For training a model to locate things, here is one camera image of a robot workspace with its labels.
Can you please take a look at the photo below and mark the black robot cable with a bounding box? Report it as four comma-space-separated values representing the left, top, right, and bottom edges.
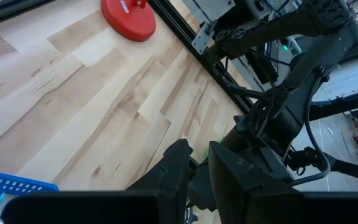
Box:
286, 67, 333, 188

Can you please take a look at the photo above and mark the black aluminium frame rail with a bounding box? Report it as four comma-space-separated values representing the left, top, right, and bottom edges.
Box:
147, 0, 255, 116
0, 0, 55, 29

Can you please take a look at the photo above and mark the blue plastic basket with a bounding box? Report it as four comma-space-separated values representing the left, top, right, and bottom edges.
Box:
0, 169, 59, 215

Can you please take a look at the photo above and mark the red round base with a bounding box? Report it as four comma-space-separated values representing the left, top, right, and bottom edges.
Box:
101, 0, 157, 42

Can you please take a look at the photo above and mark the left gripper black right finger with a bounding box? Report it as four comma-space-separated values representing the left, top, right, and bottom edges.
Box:
208, 141, 305, 224

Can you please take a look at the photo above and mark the grey metal bracket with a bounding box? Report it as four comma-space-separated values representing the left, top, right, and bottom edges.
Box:
191, 21, 214, 56

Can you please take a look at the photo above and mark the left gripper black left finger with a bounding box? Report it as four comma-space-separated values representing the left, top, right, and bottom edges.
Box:
126, 138, 194, 224

